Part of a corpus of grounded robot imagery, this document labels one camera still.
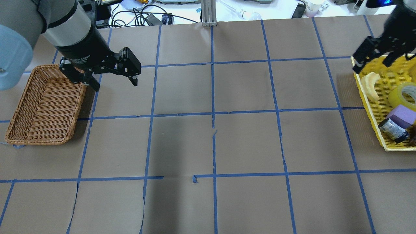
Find black power adapter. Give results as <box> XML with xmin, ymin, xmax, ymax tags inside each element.
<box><xmin>145</xmin><ymin>13</ymin><xmax>174</xmax><ymax>26</ymax></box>

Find pale yellow banana toy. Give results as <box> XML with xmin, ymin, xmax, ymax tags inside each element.
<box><xmin>360</xmin><ymin>72</ymin><xmax>381</xmax><ymax>102</ymax></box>

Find yellow tape roll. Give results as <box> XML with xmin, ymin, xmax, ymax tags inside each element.
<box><xmin>388</xmin><ymin>82</ymin><xmax>416</xmax><ymax>111</ymax></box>

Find clear plastic bottle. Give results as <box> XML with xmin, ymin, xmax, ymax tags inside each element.
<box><xmin>238</xmin><ymin>9</ymin><xmax>262</xmax><ymax>21</ymax></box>

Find dark brown item in basket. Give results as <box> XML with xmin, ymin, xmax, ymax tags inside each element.
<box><xmin>409</xmin><ymin>124</ymin><xmax>416</xmax><ymax>147</ymax></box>

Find small silver black can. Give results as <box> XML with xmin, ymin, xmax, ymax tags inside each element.
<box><xmin>378</xmin><ymin>118</ymin><xmax>410</xmax><ymax>144</ymax></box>

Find purple foam block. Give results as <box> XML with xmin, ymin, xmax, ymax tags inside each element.
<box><xmin>386</xmin><ymin>105</ymin><xmax>416</xmax><ymax>129</ymax></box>

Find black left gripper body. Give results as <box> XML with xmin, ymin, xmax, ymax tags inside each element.
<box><xmin>57</xmin><ymin>27</ymin><xmax>115</xmax><ymax>72</ymax></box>

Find yellow plastic basket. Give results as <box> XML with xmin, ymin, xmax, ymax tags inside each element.
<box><xmin>354</xmin><ymin>55</ymin><xmax>415</xmax><ymax>151</ymax></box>

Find brown wicker basket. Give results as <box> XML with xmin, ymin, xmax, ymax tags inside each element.
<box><xmin>5</xmin><ymin>64</ymin><xmax>86</xmax><ymax>145</ymax></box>

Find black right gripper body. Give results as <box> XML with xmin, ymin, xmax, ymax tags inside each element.
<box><xmin>380</xmin><ymin>3</ymin><xmax>416</xmax><ymax>54</ymax></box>

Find black cable on desk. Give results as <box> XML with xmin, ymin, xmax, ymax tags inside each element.
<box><xmin>110</xmin><ymin>3</ymin><xmax>199</xmax><ymax>27</ymax></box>

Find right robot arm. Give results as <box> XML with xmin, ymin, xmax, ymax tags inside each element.
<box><xmin>353</xmin><ymin>0</ymin><xmax>416</xmax><ymax>74</ymax></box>

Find aluminium frame post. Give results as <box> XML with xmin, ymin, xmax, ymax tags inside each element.
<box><xmin>200</xmin><ymin>0</ymin><xmax>217</xmax><ymax>27</ymax></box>

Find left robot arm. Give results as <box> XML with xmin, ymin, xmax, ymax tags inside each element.
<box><xmin>0</xmin><ymin>0</ymin><xmax>141</xmax><ymax>92</ymax></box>

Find white cup on desk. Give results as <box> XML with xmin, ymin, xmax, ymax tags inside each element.
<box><xmin>305</xmin><ymin>0</ymin><xmax>325</xmax><ymax>18</ymax></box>

